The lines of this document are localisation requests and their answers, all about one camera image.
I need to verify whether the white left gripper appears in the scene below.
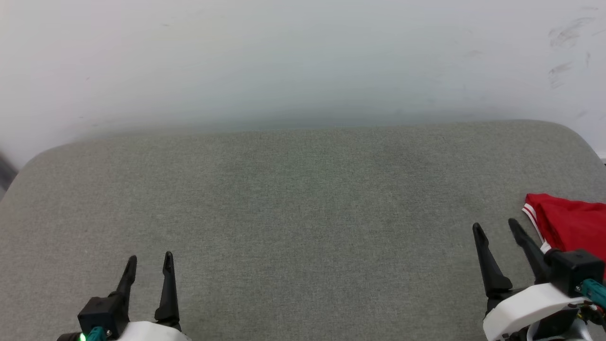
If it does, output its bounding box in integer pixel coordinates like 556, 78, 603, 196
113, 251, 191, 341

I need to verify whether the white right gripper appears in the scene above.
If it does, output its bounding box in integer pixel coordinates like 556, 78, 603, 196
472, 218, 588, 341

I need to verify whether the red basketball jersey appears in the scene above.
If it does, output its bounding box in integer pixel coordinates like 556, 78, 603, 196
522, 193, 606, 280

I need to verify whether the grey fabric sofa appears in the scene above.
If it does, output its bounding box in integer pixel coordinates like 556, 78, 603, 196
0, 120, 606, 341

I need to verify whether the teal right camera cable connector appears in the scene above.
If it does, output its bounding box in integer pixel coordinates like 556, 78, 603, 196
580, 279, 606, 309

